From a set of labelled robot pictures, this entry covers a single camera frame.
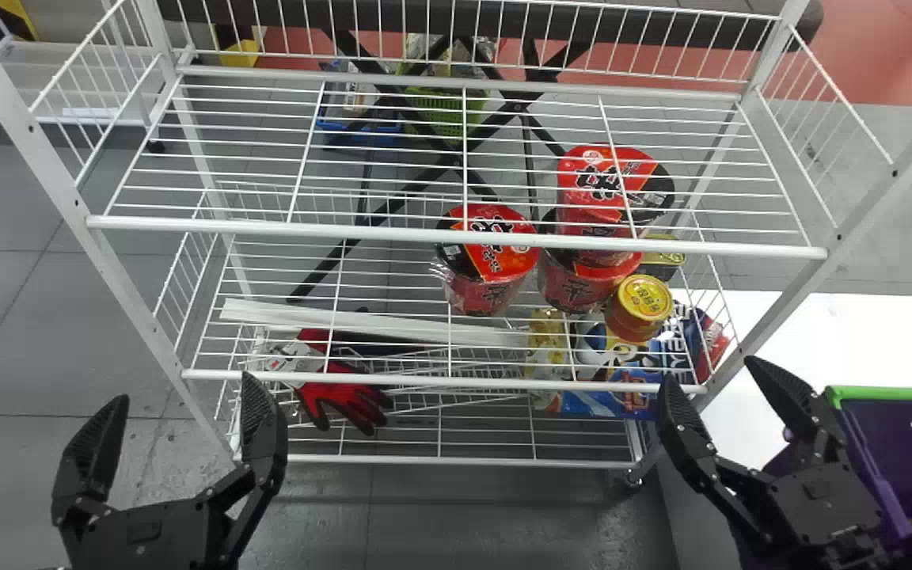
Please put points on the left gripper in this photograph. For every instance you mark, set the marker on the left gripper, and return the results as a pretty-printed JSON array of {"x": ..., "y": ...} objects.
[{"x": 151, "y": 538}]

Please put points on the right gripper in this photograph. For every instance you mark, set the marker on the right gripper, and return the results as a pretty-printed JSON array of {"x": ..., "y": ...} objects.
[{"x": 820, "y": 522}]

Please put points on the blue snack packet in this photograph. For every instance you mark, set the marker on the blue snack packet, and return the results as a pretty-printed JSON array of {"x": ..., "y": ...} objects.
[{"x": 630, "y": 380}]

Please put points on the yellow can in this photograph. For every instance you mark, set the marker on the yellow can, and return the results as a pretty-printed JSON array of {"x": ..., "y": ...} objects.
[{"x": 640, "y": 305}]

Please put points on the red gloves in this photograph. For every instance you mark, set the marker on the red gloves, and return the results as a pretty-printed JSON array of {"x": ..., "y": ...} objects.
[{"x": 345, "y": 396}]

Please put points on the dark gold can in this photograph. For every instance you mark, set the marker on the dark gold can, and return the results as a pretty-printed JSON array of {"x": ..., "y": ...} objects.
[{"x": 664, "y": 261}]

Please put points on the yellow snack packet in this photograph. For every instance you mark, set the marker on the yellow snack packet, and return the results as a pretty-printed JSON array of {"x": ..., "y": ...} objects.
[{"x": 545, "y": 348}]

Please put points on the red noodle cup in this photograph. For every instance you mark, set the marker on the red noodle cup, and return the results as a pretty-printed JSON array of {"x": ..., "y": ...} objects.
[
  {"x": 583, "y": 277},
  {"x": 608, "y": 180},
  {"x": 489, "y": 261}
]

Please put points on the blue basket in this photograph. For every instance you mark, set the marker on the blue basket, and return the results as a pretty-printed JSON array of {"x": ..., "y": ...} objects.
[{"x": 361, "y": 127}]

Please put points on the green basket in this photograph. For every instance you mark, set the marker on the green basket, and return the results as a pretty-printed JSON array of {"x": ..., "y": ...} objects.
[{"x": 444, "y": 107}]

